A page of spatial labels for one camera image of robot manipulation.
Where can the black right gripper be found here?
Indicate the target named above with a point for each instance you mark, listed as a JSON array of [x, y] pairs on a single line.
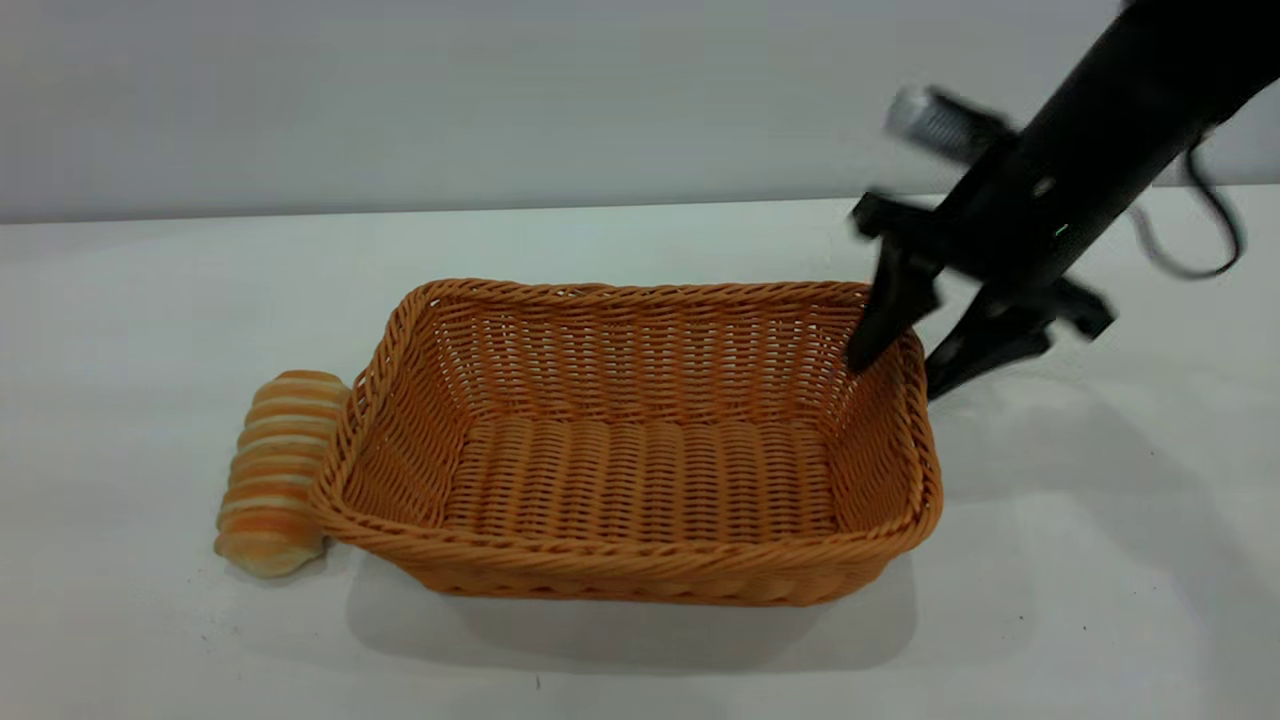
[[1020, 230]]

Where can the orange woven wicker basket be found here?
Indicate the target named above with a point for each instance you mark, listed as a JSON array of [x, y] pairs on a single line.
[[640, 480]]

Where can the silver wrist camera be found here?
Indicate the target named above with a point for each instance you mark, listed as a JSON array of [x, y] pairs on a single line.
[[940, 122]]

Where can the striped orange bread roll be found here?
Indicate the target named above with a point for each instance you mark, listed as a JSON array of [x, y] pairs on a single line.
[[272, 470]]

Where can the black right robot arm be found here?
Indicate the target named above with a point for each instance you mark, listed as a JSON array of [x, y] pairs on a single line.
[[1150, 80]]

